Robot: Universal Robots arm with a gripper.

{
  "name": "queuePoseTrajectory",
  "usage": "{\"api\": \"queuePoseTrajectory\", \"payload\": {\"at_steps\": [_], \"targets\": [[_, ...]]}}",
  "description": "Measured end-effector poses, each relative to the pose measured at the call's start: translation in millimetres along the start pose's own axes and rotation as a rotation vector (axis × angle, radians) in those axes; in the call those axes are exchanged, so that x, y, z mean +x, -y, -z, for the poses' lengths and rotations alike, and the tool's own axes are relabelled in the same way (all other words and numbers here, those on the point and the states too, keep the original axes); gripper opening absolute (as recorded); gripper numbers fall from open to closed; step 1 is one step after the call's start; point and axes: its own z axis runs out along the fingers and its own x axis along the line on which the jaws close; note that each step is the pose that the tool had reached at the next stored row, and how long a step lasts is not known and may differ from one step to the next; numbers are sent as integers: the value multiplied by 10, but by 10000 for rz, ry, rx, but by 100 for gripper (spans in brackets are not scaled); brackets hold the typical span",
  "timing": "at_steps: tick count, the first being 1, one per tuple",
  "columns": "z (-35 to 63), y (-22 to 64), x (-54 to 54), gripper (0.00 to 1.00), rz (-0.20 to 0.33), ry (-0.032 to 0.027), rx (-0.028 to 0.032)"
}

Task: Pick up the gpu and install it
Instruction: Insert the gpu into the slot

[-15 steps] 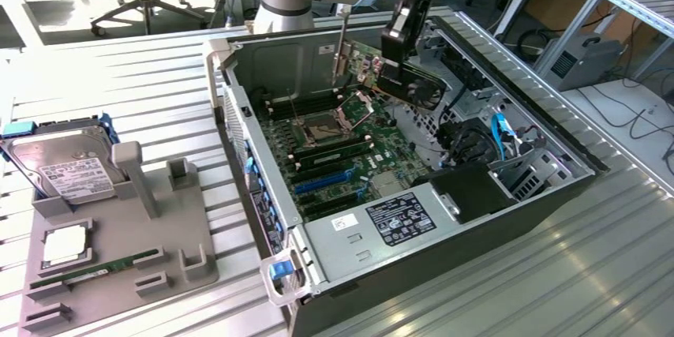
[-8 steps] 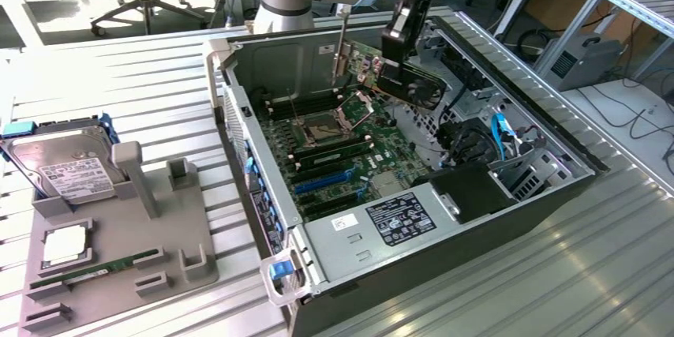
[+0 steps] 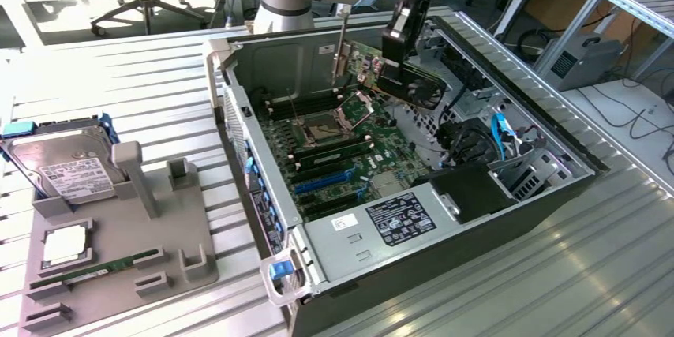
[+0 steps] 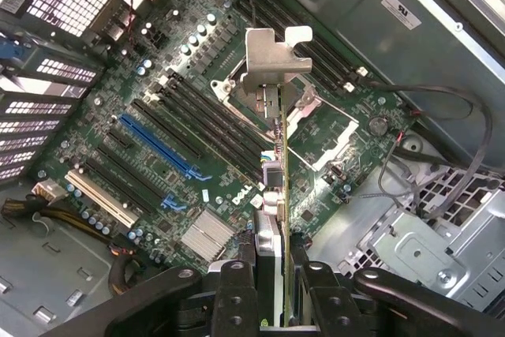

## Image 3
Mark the green graphics card black cooler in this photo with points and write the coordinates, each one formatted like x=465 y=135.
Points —
x=420 y=90

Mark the silver socket cover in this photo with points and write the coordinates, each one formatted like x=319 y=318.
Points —
x=360 y=106

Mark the silver perforated drive cage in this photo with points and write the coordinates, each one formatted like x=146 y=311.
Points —
x=417 y=137

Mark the thin metal locking lever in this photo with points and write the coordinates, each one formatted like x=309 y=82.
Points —
x=293 y=104

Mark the green Dell motherboard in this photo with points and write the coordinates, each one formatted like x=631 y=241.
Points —
x=389 y=143

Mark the CPU socket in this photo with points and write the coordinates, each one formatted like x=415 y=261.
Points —
x=320 y=129

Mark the green RAM stick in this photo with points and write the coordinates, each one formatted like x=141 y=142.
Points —
x=325 y=160
x=105 y=268

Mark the silver chipset heatsink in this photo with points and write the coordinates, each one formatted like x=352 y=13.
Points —
x=387 y=184

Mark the blue expansion slot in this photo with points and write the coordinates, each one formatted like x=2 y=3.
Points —
x=320 y=184

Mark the grey computer tower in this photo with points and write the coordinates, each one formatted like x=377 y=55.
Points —
x=590 y=62

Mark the black plastic air shroud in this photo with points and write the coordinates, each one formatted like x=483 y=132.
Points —
x=463 y=191

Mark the silver disk bay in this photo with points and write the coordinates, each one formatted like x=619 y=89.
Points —
x=526 y=183

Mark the silver power supply unit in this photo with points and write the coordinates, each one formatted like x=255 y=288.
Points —
x=347 y=250

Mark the black open PC case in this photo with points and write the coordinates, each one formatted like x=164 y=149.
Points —
x=473 y=258

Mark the blue case latch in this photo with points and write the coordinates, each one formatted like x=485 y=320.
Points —
x=279 y=270

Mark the hard disk blue carrier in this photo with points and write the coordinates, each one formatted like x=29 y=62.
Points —
x=57 y=151

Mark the grey parts rack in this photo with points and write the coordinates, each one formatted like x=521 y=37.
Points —
x=105 y=234

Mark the silver CPU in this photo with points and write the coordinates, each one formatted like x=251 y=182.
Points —
x=64 y=244

